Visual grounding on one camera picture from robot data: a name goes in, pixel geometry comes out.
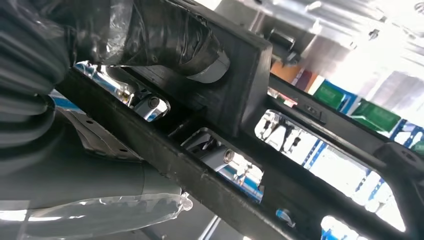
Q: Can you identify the green plastic crate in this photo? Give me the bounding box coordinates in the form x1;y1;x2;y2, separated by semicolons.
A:
350;98;402;134
312;80;347;111

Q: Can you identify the stamped sheet metal panel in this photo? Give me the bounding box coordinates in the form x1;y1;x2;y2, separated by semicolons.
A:
215;0;424;110

